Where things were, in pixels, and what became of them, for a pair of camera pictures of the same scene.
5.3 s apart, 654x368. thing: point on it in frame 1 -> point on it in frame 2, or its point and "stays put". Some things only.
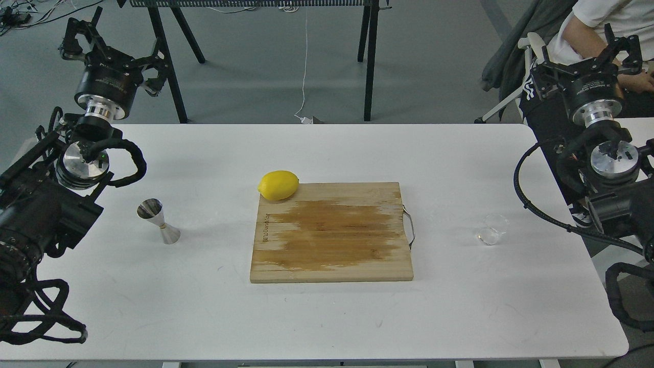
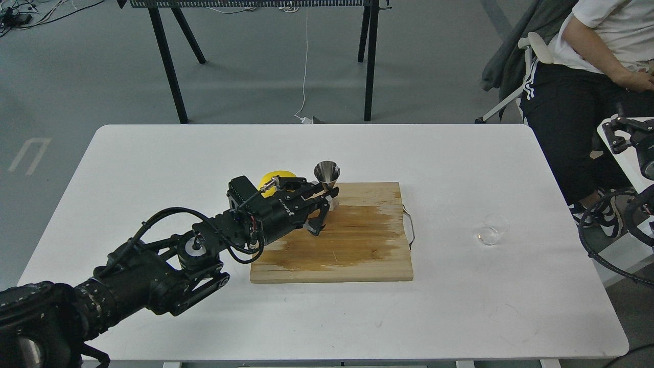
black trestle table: (368, 41) stays put
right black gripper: (591, 79) -> (619, 132)
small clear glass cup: (495, 226) stays put
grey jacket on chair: (505, 72) stays put
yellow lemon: (278, 185) stays put
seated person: (593, 74) stays put
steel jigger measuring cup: (152, 209) -> (328, 172)
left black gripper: (108, 73) -> (282, 208)
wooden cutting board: (332, 232) stays put
